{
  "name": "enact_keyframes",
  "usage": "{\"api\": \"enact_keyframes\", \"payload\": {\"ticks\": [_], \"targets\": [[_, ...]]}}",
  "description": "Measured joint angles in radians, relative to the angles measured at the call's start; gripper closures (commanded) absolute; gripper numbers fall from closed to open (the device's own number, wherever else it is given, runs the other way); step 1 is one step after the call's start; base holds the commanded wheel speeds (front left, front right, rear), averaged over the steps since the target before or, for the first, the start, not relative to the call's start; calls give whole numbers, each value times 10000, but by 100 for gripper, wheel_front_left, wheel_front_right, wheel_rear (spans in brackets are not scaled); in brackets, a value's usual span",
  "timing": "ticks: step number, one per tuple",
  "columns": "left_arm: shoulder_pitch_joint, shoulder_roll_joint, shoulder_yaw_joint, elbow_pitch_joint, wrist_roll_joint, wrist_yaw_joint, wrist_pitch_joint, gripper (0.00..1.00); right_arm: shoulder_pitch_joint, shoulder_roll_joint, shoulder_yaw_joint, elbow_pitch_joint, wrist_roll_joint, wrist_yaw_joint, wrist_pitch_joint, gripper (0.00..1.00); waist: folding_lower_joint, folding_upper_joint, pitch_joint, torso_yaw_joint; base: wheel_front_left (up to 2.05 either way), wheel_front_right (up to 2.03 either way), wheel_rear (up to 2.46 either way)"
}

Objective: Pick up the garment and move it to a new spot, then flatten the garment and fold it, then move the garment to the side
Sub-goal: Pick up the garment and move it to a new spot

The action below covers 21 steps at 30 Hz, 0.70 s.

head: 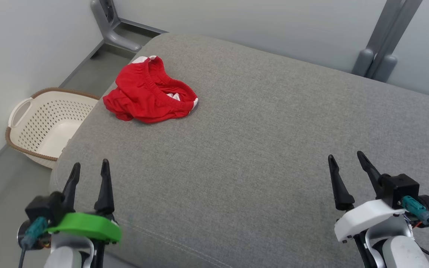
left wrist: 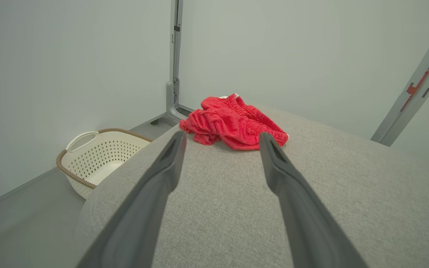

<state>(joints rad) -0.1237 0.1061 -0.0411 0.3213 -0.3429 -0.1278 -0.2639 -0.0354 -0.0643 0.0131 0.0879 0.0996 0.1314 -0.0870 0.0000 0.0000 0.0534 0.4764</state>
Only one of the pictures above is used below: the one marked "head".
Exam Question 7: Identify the red shorts with white trim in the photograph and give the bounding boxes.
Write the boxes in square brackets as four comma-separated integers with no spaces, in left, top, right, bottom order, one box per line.
[103,55,199,124]

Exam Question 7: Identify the left cable with teal plug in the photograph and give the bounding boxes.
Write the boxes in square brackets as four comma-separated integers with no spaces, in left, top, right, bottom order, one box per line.
[18,217,48,268]

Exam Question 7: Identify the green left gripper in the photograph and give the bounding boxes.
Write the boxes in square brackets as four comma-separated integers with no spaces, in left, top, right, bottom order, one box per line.
[45,159,123,246]

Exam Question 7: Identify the cream perforated laundry basket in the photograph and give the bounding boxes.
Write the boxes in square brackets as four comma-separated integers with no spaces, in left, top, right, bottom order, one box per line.
[5,87,100,169]

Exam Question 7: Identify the grey curved partition foot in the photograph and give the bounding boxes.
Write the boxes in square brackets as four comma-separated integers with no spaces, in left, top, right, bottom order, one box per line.
[90,0,142,52]

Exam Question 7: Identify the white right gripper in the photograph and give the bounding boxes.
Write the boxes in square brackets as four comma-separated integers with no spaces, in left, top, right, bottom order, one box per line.
[328,150,410,243]

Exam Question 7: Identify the cable with teal plug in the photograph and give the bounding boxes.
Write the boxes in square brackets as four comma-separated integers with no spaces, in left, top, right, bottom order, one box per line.
[18,217,48,268]
[401,195,429,246]

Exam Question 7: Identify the right cable with teal plug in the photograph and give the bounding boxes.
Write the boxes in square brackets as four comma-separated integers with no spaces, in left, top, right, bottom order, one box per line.
[401,195,429,246]

